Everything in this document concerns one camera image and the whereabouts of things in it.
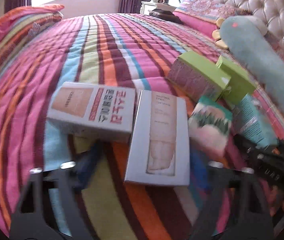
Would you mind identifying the pink green illustrated box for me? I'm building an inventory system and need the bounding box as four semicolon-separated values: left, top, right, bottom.
188;96;232;160

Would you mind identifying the white Cosnori box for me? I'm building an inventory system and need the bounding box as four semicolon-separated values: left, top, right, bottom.
47;82;136;143

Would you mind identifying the white beige skincare box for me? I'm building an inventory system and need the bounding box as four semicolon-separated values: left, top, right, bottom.
124;90;190;186

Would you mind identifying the teal plush pillow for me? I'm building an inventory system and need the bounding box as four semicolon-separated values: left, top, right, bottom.
219;16;284;115

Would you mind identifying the yellow plush toy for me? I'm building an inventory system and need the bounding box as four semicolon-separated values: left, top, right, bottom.
212;18;229;50

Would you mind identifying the striped colourful bedspread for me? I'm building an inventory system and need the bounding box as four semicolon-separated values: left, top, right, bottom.
0;12;284;240

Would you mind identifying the folded colourful quilt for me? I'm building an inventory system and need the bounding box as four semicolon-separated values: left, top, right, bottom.
0;4;64;67

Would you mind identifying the pink patterned pillow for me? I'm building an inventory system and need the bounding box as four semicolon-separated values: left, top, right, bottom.
173;0;252;39

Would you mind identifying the white bedside table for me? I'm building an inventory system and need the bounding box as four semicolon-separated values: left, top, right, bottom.
140;1;160;15

